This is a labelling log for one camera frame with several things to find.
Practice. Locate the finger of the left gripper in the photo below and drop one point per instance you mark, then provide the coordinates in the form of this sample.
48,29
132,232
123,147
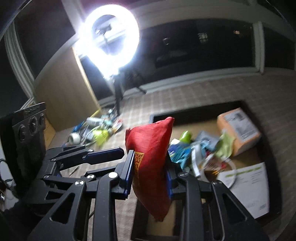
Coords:
88,177
76,155

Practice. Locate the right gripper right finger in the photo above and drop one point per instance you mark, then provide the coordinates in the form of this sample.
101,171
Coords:
210,211

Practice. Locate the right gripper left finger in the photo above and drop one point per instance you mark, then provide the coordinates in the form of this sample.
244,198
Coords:
68,218

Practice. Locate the snack packet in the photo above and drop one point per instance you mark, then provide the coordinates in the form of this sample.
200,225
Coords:
117,125

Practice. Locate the light green cloth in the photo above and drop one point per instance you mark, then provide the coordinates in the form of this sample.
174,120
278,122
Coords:
224,148

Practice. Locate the blue green card package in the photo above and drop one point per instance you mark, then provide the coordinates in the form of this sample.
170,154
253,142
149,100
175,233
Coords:
180,153

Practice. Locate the grey foil pouch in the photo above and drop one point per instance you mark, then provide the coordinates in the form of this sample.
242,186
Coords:
210,141

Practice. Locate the green lotion tube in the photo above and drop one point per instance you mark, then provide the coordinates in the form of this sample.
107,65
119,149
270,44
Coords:
186,137

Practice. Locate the red fabric pouch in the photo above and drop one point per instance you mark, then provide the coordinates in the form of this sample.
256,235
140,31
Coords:
150,145

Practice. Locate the orange tissue pack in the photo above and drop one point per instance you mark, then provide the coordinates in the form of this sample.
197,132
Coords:
238,125

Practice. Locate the white round motor part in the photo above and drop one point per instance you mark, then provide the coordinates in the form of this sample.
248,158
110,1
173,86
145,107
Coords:
74,139

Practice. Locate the yellow shuttlecock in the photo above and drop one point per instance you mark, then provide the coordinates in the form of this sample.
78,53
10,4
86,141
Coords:
100,136

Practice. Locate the white power strip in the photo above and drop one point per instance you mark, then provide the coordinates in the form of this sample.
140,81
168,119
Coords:
92,121

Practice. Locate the beige wardrobe panel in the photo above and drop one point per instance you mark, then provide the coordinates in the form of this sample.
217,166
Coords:
64,87

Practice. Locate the black light tripod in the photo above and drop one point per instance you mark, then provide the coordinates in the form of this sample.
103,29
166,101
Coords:
126,79

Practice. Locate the black tray box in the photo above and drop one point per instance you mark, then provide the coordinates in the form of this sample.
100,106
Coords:
205,173

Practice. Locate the ring light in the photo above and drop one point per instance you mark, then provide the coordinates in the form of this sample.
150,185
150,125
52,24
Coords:
109,37

